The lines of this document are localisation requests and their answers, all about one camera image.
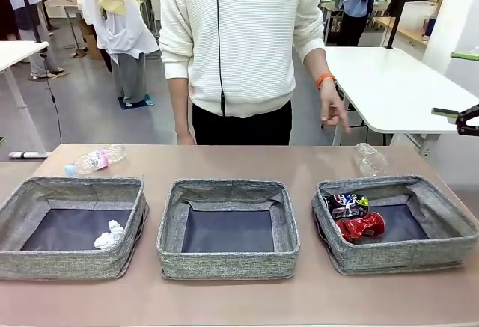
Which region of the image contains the clear bottle with pink label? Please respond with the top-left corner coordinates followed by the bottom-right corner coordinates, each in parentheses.
top-left (64, 143), bottom-right (127, 177)

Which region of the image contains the crushed clear plastic bottle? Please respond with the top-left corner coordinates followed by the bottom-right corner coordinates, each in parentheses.
top-left (353, 142), bottom-right (389, 177)

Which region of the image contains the white paper ball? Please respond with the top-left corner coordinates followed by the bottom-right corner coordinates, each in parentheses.
top-left (92, 219), bottom-right (124, 250)

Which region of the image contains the crushed dark blue soda can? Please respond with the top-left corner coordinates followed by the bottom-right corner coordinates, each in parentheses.
top-left (323, 192), bottom-right (370, 220)

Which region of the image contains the crushed red soda can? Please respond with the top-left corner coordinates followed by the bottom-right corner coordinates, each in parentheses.
top-left (335, 212), bottom-right (387, 245)

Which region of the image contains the person's left forearm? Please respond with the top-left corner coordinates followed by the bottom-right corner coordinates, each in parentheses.
top-left (302, 47), bottom-right (335, 81)

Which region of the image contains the person's right forearm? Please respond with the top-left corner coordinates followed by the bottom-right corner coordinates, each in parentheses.
top-left (165, 76), bottom-right (195, 133)

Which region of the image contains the person's left hand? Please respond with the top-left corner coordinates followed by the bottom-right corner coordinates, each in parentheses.
top-left (320, 78), bottom-right (353, 134)

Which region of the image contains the person's right hand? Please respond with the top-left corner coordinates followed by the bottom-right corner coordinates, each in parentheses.
top-left (174, 126), bottom-right (198, 146)

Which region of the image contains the dark blue bottle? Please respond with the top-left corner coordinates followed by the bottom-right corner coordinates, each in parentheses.
top-left (424, 16), bottom-right (437, 42)

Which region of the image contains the wooden workbench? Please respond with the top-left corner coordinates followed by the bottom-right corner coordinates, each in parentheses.
top-left (373, 16), bottom-right (430, 47)

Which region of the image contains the white plastic container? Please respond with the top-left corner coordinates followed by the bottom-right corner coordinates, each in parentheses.
top-left (402, 0), bottom-right (439, 28)

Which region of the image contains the large white table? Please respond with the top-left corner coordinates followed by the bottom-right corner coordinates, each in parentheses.
top-left (324, 45), bottom-right (479, 159)

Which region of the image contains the black tripod pole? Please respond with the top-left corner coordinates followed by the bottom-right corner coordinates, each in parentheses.
top-left (14, 0), bottom-right (44, 43)

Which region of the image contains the brown cardboard box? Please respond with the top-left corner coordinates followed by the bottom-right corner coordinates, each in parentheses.
top-left (76, 16), bottom-right (104, 61)

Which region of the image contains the person in grey-blue shirt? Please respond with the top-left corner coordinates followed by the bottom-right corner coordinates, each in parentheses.
top-left (0, 0), bottom-right (64, 79)

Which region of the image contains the background equipment rack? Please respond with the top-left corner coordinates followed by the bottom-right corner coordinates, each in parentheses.
top-left (320, 1), bottom-right (345, 43)

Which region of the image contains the orange wrist band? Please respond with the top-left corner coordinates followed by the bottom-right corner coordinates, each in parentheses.
top-left (316, 73), bottom-right (337, 91)

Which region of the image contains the grey fabric basket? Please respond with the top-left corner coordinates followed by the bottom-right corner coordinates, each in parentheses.
top-left (156, 178), bottom-right (301, 281)
top-left (311, 175), bottom-right (479, 275)
top-left (0, 176), bottom-right (150, 281)

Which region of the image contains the person in yellow vest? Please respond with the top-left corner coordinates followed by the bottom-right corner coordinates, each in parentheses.
top-left (73, 0), bottom-right (160, 106)

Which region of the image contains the person in white sweater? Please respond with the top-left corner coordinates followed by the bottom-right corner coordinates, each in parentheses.
top-left (159, 0), bottom-right (326, 147)

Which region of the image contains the black camera stand pole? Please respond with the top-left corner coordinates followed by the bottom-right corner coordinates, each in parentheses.
top-left (385, 3), bottom-right (403, 50)

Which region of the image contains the black hanging neck cord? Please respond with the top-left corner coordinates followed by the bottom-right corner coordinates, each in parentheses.
top-left (213, 0), bottom-right (227, 117)

